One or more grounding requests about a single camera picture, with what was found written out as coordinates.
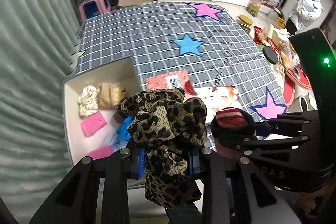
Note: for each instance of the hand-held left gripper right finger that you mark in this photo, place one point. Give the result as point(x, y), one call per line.
point(193, 163)

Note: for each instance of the pile of assorted goods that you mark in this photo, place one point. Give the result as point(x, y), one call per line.
point(283, 56)

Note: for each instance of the pink plastic stool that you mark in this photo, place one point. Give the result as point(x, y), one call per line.
point(92, 7)

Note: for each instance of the pink sponge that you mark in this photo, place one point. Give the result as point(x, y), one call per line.
point(93, 125)
point(101, 151)

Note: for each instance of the person's dark trousers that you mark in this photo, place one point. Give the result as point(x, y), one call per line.
point(183, 216)

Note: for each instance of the black round disc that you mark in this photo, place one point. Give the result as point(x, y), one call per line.
point(270, 54)

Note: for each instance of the white cardboard box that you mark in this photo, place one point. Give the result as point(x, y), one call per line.
point(110, 74)

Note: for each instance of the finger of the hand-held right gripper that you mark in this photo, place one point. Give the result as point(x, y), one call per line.
point(288, 119)
point(275, 144)

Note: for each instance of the yellow green packet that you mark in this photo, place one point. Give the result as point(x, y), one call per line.
point(254, 8)

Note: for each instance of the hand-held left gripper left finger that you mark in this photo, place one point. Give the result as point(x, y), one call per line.
point(136, 161)

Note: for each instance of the red tissue box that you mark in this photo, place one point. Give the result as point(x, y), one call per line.
point(160, 82)

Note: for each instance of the light blue fluffy cloth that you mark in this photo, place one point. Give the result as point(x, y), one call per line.
point(115, 144)

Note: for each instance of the leopard print scrunchie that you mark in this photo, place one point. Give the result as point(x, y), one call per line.
point(162, 121)

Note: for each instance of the grey checked blanket with stars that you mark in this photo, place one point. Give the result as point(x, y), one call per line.
point(157, 29)

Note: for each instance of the person's right hand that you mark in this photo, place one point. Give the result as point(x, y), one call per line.
point(312, 203)

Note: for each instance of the tan knit sock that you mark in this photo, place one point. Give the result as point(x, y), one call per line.
point(107, 95)

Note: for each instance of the jar with yellow lid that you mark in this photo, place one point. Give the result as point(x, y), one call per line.
point(244, 20)

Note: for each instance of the floral tissue pack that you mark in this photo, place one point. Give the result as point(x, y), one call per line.
point(223, 95)

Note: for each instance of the cream scrunchie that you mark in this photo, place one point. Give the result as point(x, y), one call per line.
point(88, 100)

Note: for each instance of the green curtain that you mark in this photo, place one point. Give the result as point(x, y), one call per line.
point(34, 56)

